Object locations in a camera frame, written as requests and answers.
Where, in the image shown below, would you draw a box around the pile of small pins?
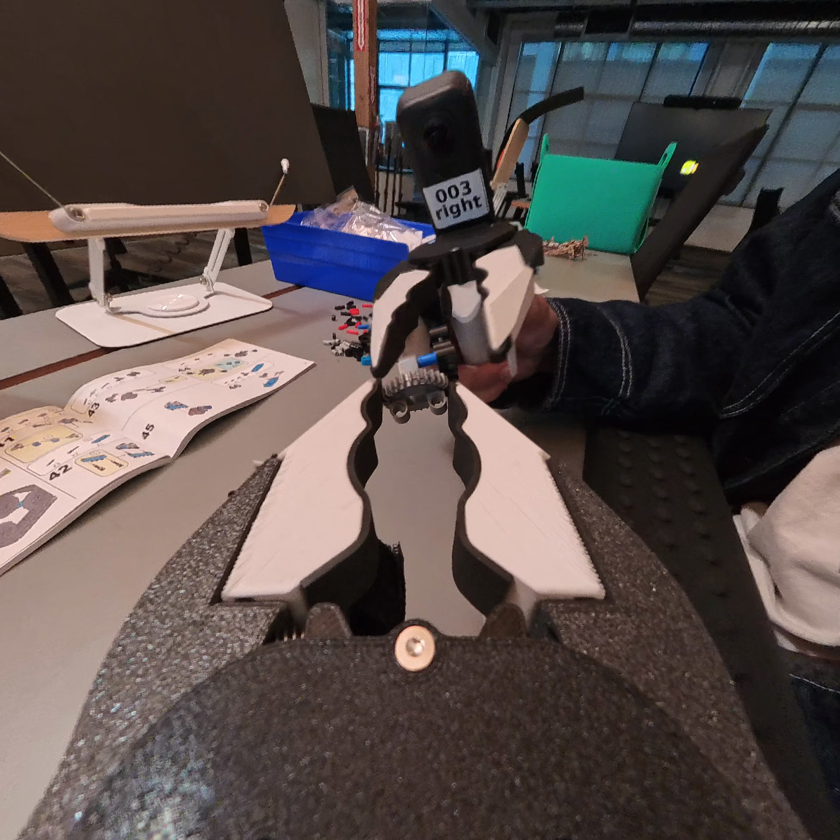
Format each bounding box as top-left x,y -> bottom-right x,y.
322,298 -> 375,365

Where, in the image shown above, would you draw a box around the blue plastic bin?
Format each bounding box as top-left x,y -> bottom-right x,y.
261,210 -> 434,299

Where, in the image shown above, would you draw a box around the black panel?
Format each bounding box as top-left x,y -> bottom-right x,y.
617,98 -> 772,303

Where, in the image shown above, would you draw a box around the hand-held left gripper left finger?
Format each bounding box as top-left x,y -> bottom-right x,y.
220,382 -> 385,603

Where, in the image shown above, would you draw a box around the white shirt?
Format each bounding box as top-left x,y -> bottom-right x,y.
735,446 -> 840,651

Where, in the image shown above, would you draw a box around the blue jeans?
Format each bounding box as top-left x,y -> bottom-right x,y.
787,656 -> 840,840

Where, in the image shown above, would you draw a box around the person's right hand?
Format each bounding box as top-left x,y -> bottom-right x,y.
458,294 -> 560,406

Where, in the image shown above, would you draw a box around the grey desk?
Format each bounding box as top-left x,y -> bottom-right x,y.
0,203 -> 782,840

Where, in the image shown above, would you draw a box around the crumpled clear plastic wrap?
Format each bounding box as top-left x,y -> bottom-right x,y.
298,190 -> 421,240

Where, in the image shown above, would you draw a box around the dark denim jacket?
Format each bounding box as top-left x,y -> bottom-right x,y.
715,172 -> 840,506

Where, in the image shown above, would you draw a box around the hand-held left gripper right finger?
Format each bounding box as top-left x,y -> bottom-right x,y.
449,384 -> 606,600

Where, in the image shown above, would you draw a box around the dark board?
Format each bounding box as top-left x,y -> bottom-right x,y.
0,0 -> 339,227

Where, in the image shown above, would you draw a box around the grey gear assembly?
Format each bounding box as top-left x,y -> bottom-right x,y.
382,369 -> 450,421

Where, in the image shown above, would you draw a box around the instruction booklet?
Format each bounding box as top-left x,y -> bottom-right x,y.
0,338 -> 316,578

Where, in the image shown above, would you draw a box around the blue black pin connector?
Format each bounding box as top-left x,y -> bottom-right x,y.
395,318 -> 462,382

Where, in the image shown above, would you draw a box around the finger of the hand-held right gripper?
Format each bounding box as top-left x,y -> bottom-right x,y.
474,249 -> 537,382
369,266 -> 434,379

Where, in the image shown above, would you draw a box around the person's right forearm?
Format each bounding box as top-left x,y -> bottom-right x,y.
545,249 -> 788,427

